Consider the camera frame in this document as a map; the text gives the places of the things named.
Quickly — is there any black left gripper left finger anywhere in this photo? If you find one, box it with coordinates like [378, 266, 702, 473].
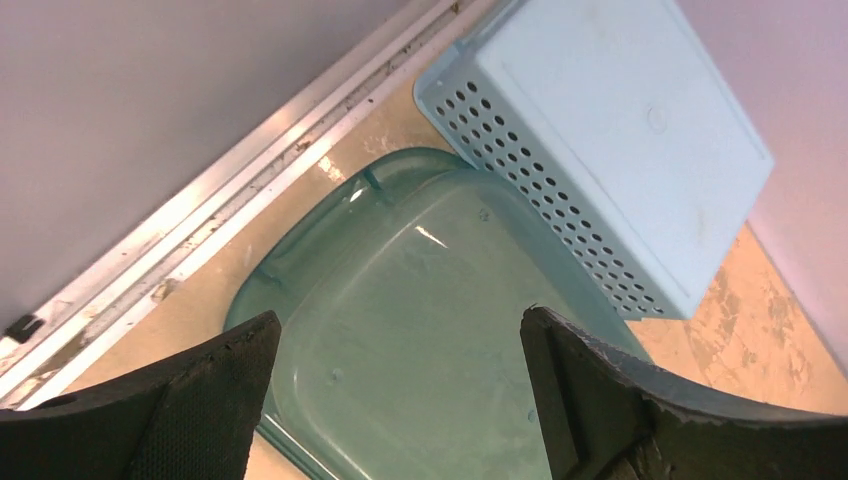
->
[1, 311, 281, 479]

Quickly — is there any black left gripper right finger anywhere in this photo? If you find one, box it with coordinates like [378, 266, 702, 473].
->
[520, 307, 847, 479]

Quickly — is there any dark green tray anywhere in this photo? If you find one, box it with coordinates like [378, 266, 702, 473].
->
[226, 148, 645, 479]

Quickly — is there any light blue perforated basket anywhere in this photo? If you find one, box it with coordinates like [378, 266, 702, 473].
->
[413, 1, 774, 319]

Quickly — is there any aluminium table frame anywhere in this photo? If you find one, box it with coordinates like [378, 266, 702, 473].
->
[1, 1, 491, 409]

